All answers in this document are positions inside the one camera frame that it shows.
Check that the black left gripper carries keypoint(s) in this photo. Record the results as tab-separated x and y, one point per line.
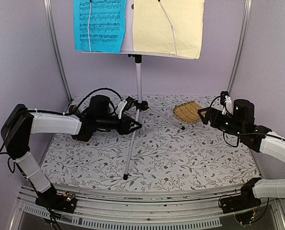
126	120

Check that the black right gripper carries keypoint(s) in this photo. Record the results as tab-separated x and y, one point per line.
213	113

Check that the dark red wooden metronome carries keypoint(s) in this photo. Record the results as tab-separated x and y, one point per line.
86	130

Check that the yellow paper sheet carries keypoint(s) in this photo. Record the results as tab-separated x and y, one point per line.
170	27

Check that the blue sheet music page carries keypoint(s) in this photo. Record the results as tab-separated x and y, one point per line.
99	25

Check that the white tripod music stand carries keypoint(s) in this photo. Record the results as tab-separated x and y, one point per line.
143	105

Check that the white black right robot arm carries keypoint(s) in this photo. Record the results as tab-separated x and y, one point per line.
237	118

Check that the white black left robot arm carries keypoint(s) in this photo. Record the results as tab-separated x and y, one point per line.
93	113

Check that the woven bamboo tray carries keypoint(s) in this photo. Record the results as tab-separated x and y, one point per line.
187	112

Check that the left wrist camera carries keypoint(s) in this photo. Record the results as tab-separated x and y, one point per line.
124	105

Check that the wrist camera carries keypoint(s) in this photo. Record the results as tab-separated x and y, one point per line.
226	102
124	105

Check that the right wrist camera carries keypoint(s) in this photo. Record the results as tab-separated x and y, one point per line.
226	102

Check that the right aluminium frame post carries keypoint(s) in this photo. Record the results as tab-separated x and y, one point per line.
242	36

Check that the aluminium frame post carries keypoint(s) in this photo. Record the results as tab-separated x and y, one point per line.
242	36
55	46

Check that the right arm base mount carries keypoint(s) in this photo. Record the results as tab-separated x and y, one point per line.
245	200

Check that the front aluminium rail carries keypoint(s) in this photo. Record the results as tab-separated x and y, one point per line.
181	210

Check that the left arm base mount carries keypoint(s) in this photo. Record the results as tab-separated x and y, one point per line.
50	199

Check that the left aluminium frame post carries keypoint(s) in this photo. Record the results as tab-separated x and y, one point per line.
55	46

